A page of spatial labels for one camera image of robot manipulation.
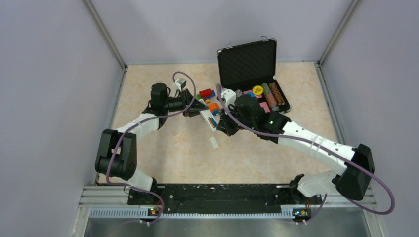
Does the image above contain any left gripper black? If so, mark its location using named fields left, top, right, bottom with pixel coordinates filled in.
left=163, top=88, right=209, bottom=117

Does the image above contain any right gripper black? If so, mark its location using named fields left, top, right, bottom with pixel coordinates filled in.
left=217, top=103, right=256, bottom=137

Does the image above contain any white remote control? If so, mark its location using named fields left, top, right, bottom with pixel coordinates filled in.
left=200, top=110, right=218, bottom=131

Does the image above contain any blue battery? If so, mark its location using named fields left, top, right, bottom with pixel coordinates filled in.
left=210, top=118, right=217, bottom=128

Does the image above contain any orange battery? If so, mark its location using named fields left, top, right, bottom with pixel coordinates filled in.
left=208, top=118, right=215, bottom=128

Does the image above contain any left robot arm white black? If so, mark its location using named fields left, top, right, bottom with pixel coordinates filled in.
left=94, top=83, right=208, bottom=204

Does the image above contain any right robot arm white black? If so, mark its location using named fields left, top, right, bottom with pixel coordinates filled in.
left=218, top=90, right=375, bottom=203

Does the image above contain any red blue brick truck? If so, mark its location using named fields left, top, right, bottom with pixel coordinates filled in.
left=195, top=88, right=216, bottom=105

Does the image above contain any orange blue toy car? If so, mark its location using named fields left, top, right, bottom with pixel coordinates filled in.
left=208, top=103, right=221, bottom=116

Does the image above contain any blue purple chip stack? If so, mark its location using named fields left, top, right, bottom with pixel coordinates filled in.
left=235, top=89, right=243, bottom=98

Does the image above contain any blue poker chip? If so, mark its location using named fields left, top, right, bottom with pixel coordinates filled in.
left=246, top=92, right=255, bottom=98

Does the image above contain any pink card deck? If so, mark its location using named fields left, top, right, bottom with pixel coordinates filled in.
left=259, top=102, right=271, bottom=113

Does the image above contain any yellow dealer button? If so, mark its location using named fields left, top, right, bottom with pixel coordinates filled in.
left=252, top=85, right=263, bottom=96

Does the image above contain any brown orange chip stack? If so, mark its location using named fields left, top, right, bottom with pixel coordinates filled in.
left=268, top=83, right=285, bottom=106

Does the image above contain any black poker chip case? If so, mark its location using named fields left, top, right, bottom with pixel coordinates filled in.
left=217, top=36, right=291, bottom=113

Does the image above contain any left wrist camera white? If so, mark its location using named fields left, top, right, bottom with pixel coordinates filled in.
left=174, top=78, right=187, bottom=92

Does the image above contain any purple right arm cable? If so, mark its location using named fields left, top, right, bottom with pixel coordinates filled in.
left=216, top=83, right=396, bottom=216

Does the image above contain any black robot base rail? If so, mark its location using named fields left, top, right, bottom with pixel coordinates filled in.
left=127, top=184, right=322, bottom=221

